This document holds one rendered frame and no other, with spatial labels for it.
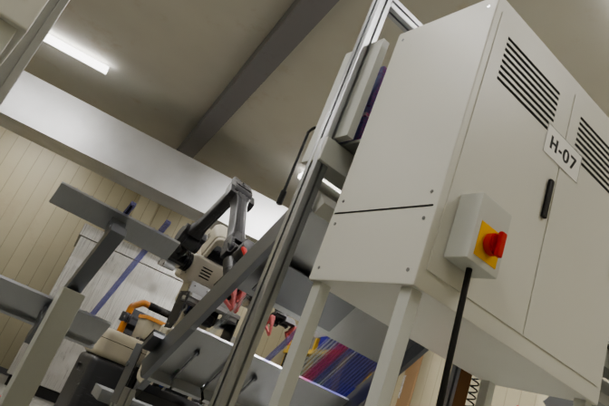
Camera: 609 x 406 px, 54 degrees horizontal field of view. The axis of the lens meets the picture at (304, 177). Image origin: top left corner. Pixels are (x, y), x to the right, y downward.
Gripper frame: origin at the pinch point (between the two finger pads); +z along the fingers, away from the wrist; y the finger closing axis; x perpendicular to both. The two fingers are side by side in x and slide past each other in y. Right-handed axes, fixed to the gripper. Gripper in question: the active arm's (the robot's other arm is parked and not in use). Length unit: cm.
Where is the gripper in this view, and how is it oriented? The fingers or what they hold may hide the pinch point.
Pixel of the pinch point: (234, 308)
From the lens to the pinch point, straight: 177.0
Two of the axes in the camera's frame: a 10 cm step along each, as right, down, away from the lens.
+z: 1.3, 5.7, -8.1
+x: -6.8, 6.5, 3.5
